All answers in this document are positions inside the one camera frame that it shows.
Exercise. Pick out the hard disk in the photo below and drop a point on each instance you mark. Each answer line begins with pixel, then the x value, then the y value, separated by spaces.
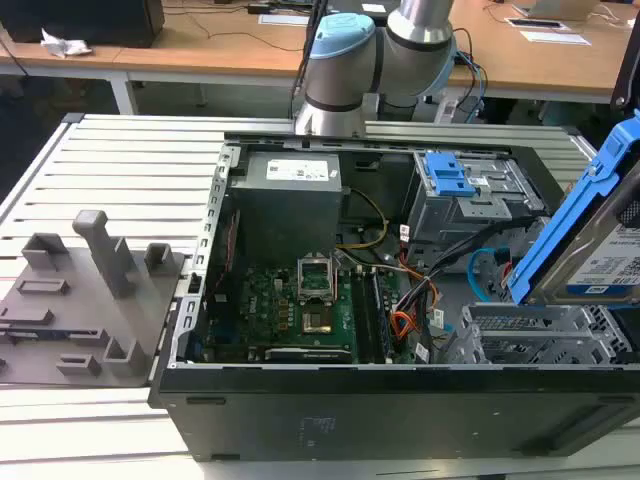
pixel 565 225

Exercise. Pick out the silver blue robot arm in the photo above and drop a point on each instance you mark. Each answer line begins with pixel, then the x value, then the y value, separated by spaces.
pixel 345 65

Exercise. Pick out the metal disk bay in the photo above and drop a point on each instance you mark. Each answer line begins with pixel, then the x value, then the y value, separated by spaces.
pixel 525 312

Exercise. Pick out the wooden desk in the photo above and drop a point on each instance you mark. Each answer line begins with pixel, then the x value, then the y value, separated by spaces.
pixel 210 50
pixel 550 65

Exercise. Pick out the blue plastic cage latch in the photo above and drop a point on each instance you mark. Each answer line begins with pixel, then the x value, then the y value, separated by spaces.
pixel 450 175

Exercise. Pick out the grey metal drive cage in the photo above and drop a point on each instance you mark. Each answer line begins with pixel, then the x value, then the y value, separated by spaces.
pixel 450 220

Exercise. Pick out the RAM stick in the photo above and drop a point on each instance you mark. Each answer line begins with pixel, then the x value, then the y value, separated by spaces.
pixel 378 320

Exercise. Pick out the grey power supply unit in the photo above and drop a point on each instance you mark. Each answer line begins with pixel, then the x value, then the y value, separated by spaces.
pixel 285 210

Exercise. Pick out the CPU socket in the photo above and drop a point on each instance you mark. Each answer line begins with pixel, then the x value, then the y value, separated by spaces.
pixel 317 322

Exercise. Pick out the black open PC case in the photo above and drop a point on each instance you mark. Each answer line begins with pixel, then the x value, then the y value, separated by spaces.
pixel 400 415

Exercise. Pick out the black graphics card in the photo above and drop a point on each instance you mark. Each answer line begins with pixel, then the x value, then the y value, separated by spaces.
pixel 310 354

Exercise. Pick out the green motherboard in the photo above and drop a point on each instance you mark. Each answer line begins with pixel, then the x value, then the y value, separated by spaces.
pixel 270 305

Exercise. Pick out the black box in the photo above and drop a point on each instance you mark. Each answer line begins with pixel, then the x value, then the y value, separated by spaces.
pixel 75 20

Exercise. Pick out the crumpled white paper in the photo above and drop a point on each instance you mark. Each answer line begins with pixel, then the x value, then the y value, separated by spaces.
pixel 65 45

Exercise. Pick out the grey parts rack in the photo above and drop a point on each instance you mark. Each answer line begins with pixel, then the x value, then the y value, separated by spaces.
pixel 75 320

